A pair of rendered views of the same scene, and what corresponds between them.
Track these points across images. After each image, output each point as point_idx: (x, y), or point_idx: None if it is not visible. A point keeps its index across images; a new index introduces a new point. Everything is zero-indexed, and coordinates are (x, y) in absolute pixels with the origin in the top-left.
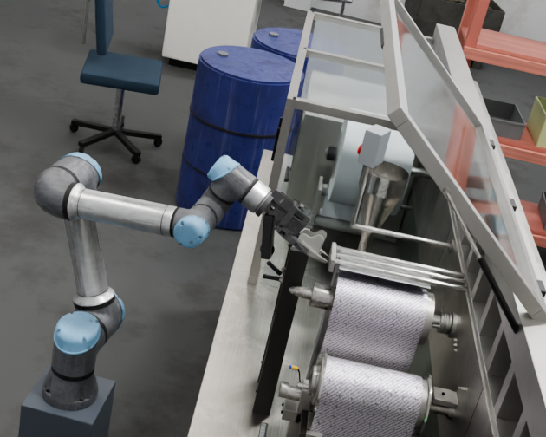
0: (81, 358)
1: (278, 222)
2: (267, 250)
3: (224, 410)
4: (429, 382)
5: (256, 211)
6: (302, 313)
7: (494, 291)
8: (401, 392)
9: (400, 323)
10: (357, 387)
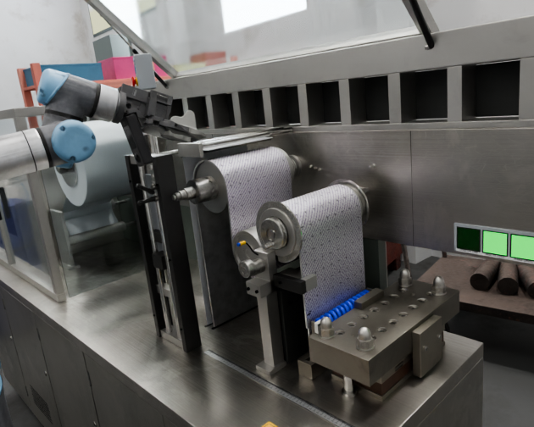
0: None
1: (143, 117)
2: (147, 152)
3: (166, 368)
4: (344, 182)
5: (118, 111)
6: (125, 291)
7: (416, 6)
8: (341, 195)
9: (275, 171)
10: (315, 207)
